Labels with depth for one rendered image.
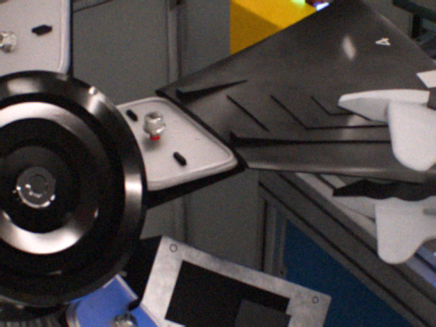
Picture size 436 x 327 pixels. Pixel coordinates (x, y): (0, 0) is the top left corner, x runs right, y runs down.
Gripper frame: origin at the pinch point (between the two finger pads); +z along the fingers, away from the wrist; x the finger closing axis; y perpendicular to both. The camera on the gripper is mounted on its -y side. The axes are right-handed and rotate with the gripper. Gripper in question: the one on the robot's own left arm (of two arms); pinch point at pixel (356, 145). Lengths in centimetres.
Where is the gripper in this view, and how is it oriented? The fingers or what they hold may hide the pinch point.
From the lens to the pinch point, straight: 47.9
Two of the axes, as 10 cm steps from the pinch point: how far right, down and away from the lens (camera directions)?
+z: -9.4, -1.9, 2.7
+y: -3.3, 6.3, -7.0
